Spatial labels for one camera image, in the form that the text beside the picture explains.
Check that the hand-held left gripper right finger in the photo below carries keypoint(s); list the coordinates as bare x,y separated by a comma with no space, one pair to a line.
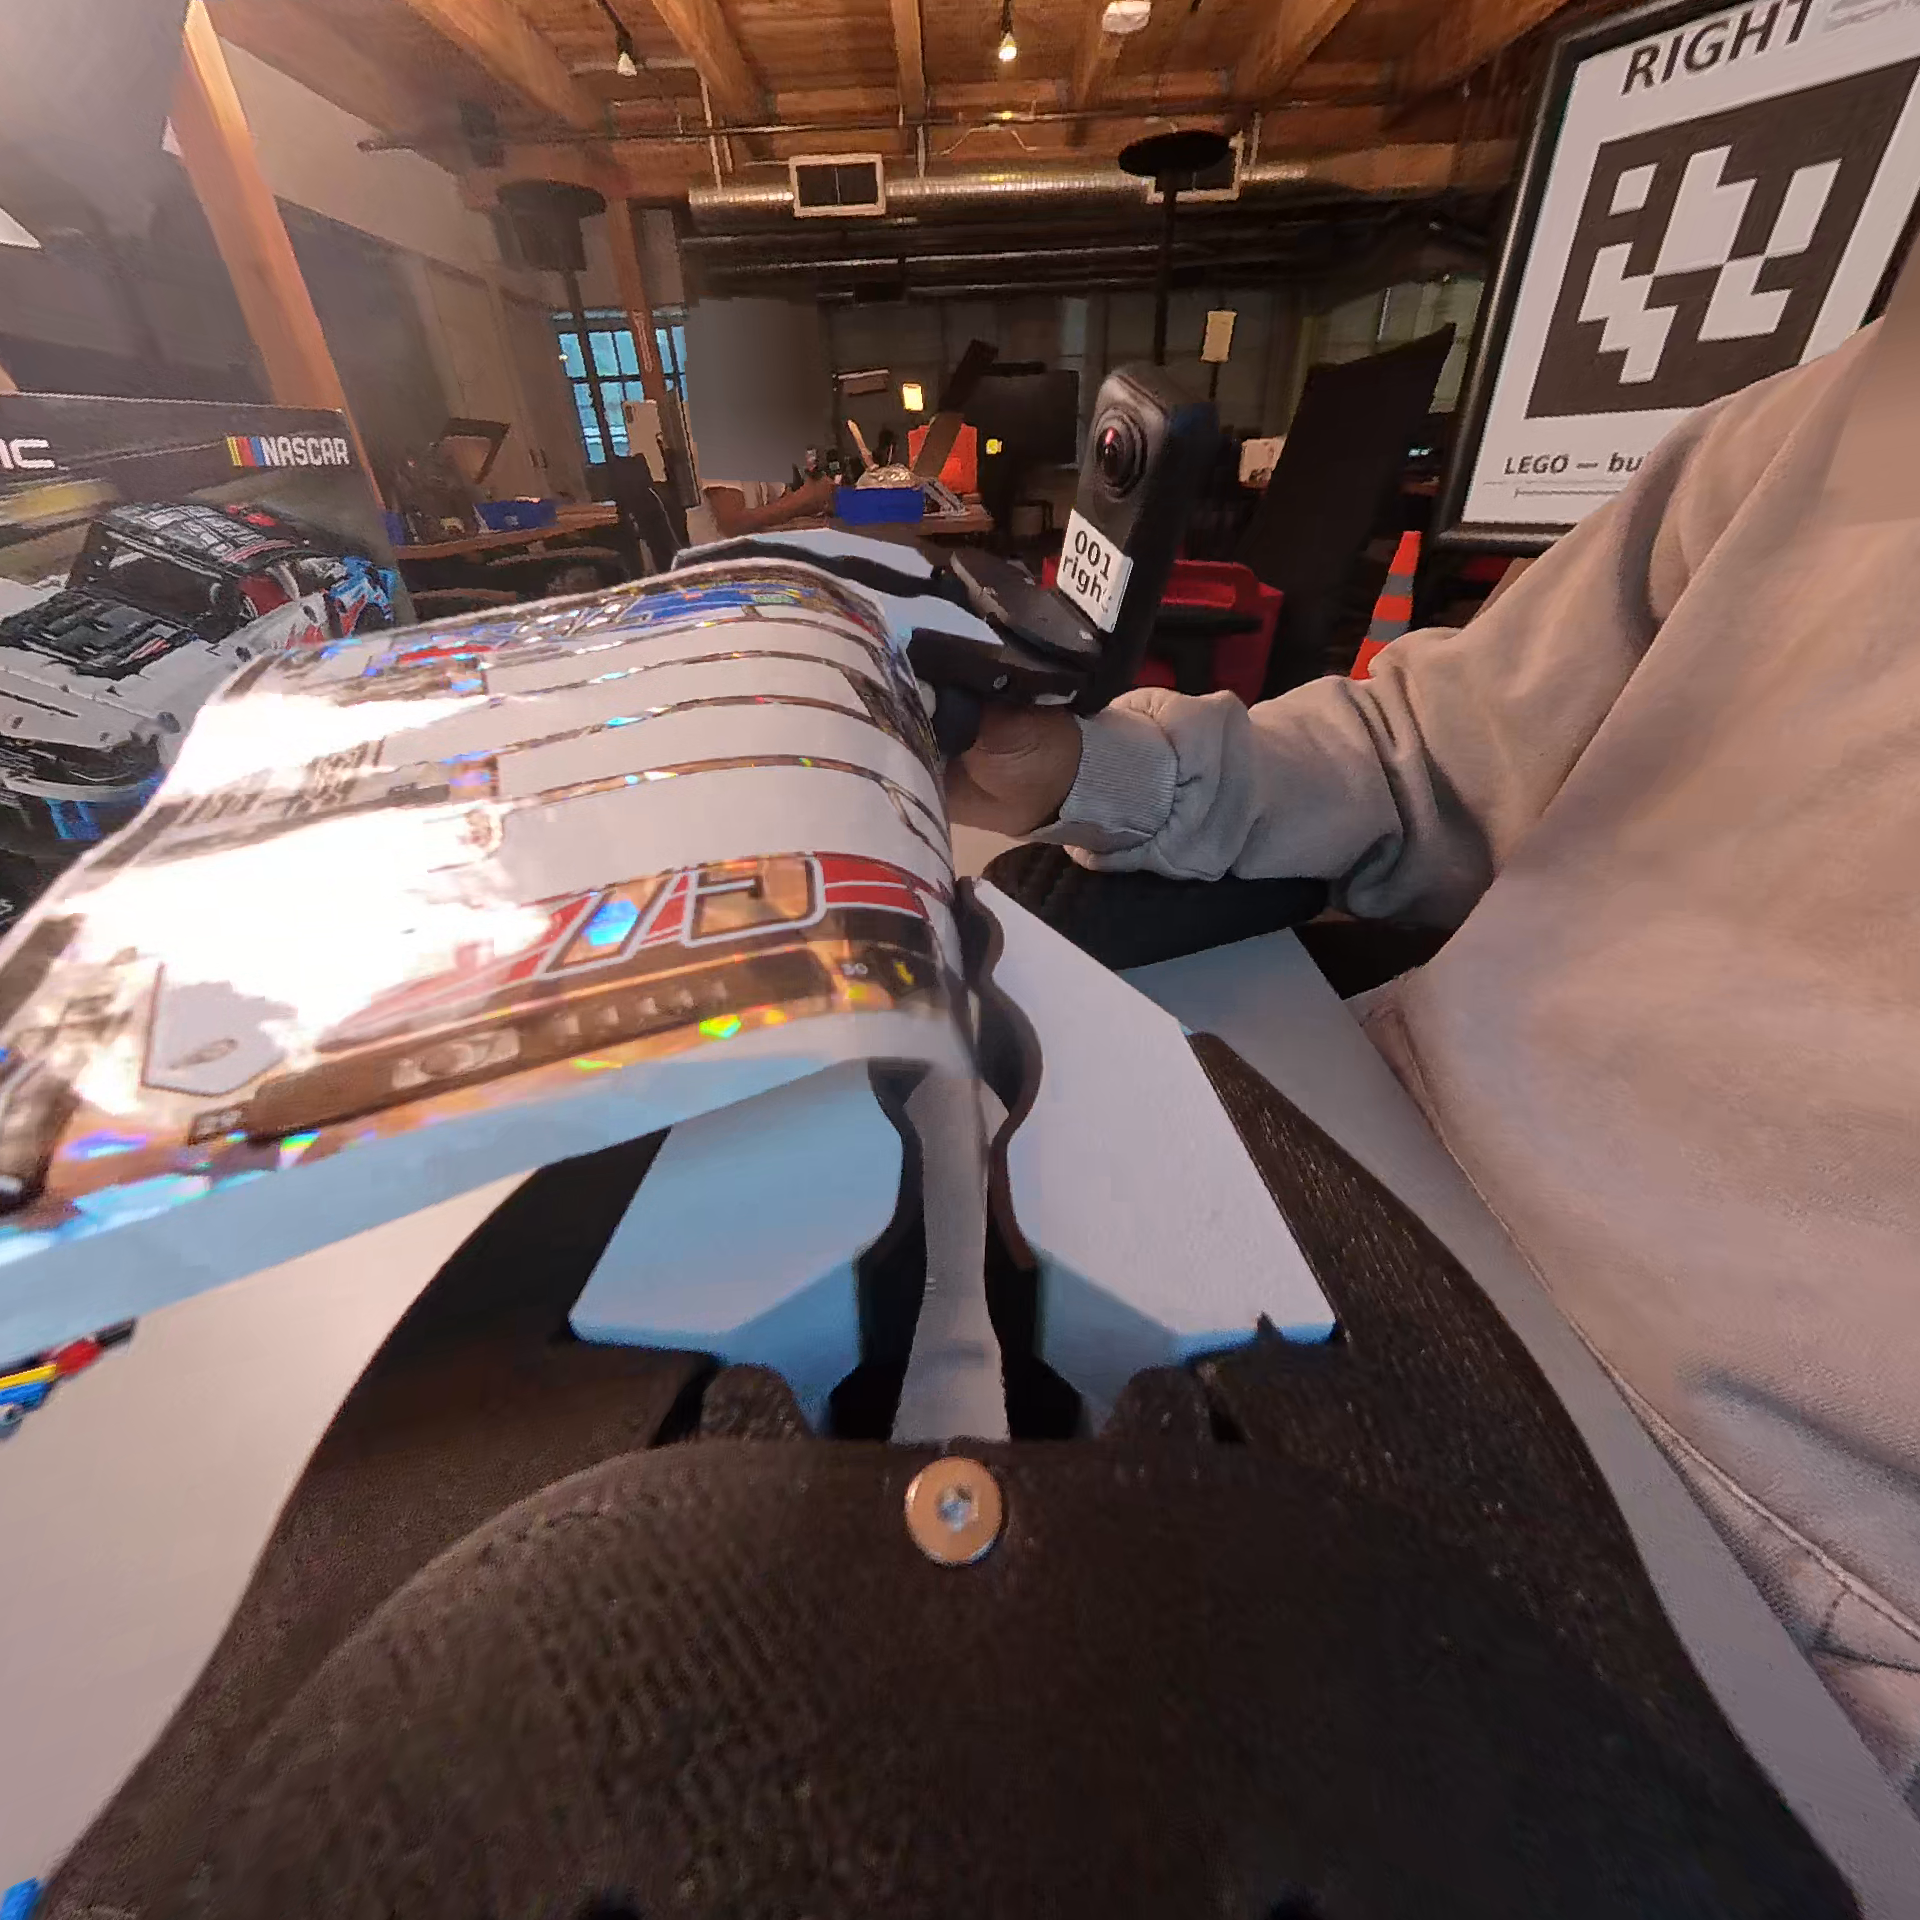
1154,1201

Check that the silver ventilation duct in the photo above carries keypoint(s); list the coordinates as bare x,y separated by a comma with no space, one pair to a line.
1020,189

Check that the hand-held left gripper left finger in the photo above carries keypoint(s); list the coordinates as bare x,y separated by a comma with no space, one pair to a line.
749,1245

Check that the pile of mixed colour bricks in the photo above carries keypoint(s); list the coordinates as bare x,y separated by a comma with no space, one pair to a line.
59,1373

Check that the person's right hand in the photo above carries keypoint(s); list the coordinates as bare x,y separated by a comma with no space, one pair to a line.
1013,773

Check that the black lego set box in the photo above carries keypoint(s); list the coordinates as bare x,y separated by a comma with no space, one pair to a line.
165,569

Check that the framed marker sign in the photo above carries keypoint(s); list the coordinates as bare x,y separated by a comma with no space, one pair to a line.
1711,225

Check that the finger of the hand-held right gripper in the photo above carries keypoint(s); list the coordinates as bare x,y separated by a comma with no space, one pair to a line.
840,564

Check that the black patio heater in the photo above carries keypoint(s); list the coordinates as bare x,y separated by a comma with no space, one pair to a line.
1177,158
551,212

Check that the black chair armrest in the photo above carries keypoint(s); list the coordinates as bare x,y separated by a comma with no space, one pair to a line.
1170,908

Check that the holographic sticker sheet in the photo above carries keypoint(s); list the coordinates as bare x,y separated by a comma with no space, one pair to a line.
450,839

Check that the orange traffic cone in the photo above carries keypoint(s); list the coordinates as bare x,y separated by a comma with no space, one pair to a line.
1393,615

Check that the red office chair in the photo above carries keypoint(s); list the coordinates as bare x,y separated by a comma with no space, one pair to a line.
1213,623

